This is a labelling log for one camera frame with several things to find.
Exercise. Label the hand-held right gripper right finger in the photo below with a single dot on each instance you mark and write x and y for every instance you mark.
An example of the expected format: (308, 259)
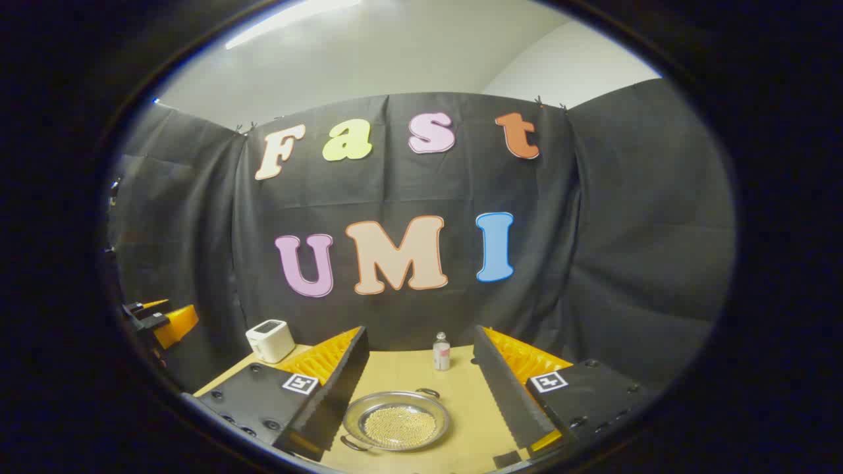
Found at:
(507, 395)

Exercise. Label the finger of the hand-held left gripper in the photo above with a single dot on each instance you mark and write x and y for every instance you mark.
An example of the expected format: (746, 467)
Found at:
(135, 308)
(172, 326)

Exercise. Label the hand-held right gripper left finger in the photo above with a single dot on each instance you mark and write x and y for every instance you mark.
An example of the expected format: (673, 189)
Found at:
(336, 401)

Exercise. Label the pile of soybeans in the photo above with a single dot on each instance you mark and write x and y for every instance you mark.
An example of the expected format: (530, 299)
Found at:
(400, 426)

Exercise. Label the clear bottle with pink label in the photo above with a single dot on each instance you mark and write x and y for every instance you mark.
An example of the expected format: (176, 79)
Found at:
(442, 355)

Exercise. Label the white plastic box appliance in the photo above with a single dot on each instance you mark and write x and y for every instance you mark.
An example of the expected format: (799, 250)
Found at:
(271, 342)

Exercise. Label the black backdrop cloth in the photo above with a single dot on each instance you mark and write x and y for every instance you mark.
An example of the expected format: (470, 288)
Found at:
(593, 230)

